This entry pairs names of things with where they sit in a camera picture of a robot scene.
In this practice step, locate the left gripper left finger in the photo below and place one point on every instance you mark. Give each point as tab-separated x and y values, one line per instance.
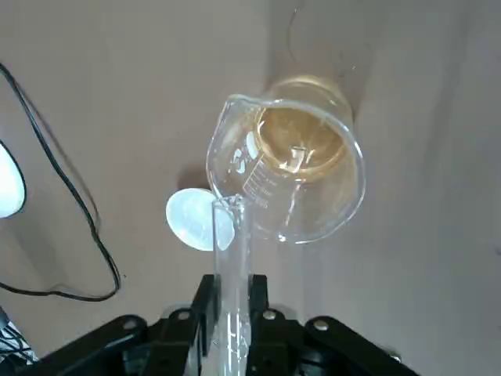
117	344

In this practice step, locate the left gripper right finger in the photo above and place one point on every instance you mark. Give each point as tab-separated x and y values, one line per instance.
344	344

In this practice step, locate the clear glass test tube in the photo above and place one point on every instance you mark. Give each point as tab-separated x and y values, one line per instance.
231	274

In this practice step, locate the glass beaker with amber liquid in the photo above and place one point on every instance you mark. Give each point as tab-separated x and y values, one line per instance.
305	168

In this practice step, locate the white desk lamp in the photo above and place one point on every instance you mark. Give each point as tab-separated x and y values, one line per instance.
9	180

